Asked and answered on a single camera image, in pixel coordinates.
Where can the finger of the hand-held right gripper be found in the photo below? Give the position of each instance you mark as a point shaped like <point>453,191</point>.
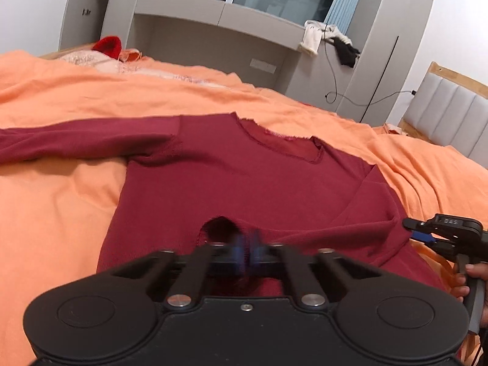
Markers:
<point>424,237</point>
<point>417,224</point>

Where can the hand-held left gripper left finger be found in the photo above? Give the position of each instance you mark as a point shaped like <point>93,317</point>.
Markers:
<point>239,254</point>

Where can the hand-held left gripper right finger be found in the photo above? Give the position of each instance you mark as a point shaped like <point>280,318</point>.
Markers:
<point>257,254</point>

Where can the dark red long-sleeve shirt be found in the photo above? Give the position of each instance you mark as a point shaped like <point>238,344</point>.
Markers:
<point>247,183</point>

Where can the person's right hand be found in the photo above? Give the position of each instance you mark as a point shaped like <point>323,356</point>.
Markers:
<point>478,270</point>

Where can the grey padded headboard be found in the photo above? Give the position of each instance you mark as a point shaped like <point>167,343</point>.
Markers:
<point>450,114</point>

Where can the black garment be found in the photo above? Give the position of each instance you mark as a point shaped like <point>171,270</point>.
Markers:
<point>347,53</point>

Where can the orange bed sheet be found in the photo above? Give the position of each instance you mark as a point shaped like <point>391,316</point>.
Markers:
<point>57,213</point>

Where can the white garment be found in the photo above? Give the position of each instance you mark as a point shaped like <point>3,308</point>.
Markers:
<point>312,34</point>

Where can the pale pink patterned cloth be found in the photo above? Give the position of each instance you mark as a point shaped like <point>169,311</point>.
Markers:
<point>91,61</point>

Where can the red knit hat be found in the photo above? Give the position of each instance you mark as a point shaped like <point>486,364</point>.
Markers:
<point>108,47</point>

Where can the wall socket plate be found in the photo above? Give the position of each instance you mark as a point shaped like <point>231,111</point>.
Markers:
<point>263,64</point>

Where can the grey wall cabinet unit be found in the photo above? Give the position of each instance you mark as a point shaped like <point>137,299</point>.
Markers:
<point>213,45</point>

